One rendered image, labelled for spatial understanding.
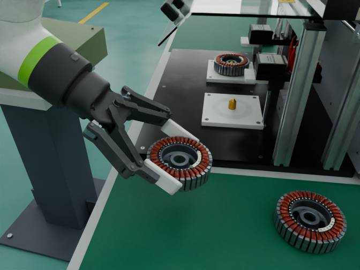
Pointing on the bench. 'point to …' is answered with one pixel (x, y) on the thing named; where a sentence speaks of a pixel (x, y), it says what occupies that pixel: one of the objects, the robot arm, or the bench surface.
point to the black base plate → (192, 59)
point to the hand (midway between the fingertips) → (178, 159)
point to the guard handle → (169, 10)
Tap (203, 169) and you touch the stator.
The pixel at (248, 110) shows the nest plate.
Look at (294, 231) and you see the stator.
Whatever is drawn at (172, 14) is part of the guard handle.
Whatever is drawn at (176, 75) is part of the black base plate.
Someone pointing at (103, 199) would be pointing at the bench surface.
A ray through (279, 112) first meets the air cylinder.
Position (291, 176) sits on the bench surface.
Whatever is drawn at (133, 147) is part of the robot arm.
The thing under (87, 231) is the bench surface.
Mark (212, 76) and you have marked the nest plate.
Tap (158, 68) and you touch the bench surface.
